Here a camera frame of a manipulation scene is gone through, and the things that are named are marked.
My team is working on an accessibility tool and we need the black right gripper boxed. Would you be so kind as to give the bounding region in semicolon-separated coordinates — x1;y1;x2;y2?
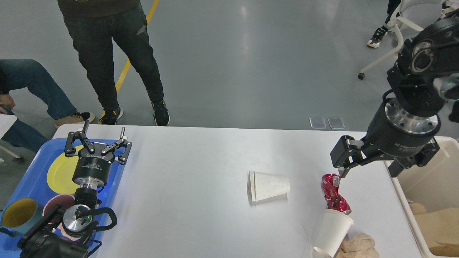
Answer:
330;99;441;178

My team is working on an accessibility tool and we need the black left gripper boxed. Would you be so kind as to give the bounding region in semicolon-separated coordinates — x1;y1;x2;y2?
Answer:
63;120;132;188

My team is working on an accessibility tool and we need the yellow plastic plate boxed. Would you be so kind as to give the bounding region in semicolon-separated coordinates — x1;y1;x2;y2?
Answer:
47;145;98;194

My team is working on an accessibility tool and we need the pink mug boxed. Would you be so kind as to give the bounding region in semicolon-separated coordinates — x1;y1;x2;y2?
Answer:
42;194;81;240

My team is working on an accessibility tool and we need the white paper cup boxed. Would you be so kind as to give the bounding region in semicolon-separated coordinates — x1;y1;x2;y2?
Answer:
248;171;290;202
313;209;354;258

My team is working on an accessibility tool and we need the brown paper front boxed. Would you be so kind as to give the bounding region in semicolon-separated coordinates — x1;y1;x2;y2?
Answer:
336;233;380;258

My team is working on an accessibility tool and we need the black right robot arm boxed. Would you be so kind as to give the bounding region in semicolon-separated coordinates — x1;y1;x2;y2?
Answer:
331;17;459;178

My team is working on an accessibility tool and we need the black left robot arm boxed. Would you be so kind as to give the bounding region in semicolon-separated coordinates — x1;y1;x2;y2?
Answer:
17;122;132;258

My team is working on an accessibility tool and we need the crushed red can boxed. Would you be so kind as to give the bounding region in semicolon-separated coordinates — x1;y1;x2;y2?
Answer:
321;173;351;215

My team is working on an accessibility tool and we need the white plastic bin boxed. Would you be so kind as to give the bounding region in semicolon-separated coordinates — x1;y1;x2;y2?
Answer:
392;137;459;258

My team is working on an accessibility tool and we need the white chair leg left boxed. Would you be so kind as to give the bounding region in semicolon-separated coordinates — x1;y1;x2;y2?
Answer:
0;145;25;164

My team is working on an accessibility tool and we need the white table edge left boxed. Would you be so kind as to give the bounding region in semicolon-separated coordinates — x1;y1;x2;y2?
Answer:
0;114;18;138

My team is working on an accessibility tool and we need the teal mug yellow inside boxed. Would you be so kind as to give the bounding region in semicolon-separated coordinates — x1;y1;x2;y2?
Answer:
0;198;44;237

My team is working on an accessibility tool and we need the lying white paper cup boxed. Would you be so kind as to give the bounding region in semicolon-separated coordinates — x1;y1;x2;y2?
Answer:
248;171;290;202

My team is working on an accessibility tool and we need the seated person in jeans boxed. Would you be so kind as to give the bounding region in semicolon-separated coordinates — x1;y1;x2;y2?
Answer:
0;59;95;153

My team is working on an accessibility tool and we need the person in dark jeans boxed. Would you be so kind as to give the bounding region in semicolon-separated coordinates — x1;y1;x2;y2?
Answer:
367;0;401;48

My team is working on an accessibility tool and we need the person in black trousers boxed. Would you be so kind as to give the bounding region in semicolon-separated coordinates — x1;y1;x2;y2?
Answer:
57;0;170;126

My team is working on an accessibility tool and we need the grey office chair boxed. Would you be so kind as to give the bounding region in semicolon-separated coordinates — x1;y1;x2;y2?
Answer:
358;0;458;80

